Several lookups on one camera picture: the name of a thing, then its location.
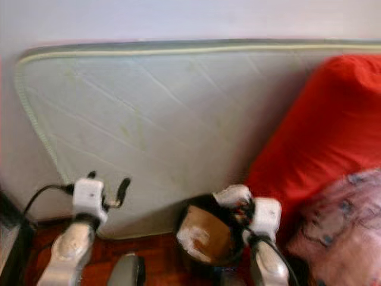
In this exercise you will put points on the white paper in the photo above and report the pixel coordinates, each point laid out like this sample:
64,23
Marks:
232,193

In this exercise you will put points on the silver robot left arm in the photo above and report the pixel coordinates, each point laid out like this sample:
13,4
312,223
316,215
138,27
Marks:
71,250

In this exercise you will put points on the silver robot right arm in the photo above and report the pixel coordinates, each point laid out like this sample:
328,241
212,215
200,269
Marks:
268,265

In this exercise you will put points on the black waste bin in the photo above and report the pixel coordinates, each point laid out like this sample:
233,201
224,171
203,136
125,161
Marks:
239,238

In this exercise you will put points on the grey-green quilted mattress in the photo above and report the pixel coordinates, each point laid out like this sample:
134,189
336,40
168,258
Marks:
155,119

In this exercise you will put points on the pink cartoon print blanket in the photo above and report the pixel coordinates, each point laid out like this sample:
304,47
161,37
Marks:
339,238

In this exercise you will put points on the large red cushion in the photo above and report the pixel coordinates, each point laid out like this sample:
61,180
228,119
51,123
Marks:
327,131

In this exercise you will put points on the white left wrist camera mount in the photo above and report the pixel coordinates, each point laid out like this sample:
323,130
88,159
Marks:
89,196

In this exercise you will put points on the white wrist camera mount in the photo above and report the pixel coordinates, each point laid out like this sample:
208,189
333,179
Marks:
268,214
89,196

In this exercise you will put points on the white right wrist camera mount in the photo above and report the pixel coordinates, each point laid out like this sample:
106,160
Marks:
268,214

